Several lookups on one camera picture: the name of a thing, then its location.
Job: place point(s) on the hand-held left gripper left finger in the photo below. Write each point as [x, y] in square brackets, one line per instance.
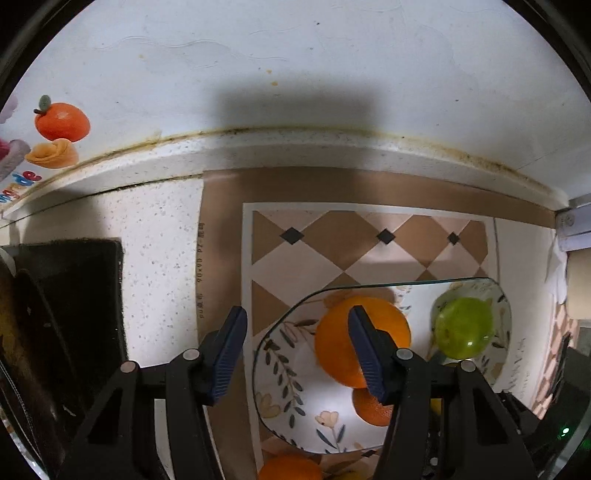
[228, 357]

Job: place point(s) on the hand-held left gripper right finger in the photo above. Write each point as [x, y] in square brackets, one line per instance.
[368, 357]

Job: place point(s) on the large orange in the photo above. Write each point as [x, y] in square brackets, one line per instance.
[334, 332]

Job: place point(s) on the floral glass plate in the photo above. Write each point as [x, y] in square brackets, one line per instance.
[295, 415]

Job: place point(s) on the small orange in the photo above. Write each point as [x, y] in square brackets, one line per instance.
[369, 410]

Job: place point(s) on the green apple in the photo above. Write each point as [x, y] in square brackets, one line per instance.
[461, 327]

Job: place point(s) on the black tray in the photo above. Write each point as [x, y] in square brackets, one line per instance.
[78, 286]

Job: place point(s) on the brown checkered mat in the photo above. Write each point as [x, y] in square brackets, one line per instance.
[323, 187]

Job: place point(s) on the colourful letters wall sticker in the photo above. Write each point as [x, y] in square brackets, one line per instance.
[21, 184]

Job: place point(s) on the orange fruit wall sticker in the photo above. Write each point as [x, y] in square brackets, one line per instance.
[62, 122]

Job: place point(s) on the pink wall sticker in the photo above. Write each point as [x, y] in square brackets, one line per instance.
[11, 159]

